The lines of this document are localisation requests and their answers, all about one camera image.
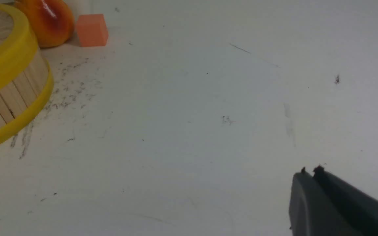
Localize yellow rimmed bamboo steamer basket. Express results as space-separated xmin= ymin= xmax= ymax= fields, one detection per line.
xmin=0 ymin=4 xmax=54 ymax=144

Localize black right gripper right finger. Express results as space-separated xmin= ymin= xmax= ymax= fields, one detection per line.
xmin=313 ymin=166 xmax=378 ymax=236

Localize orange foam cube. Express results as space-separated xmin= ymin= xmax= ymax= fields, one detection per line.
xmin=75 ymin=14 xmax=109 ymax=47

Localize orange red peach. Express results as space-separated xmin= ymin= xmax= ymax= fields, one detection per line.
xmin=14 ymin=0 xmax=74 ymax=48

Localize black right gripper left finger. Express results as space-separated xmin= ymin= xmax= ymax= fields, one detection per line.
xmin=288 ymin=167 xmax=362 ymax=236

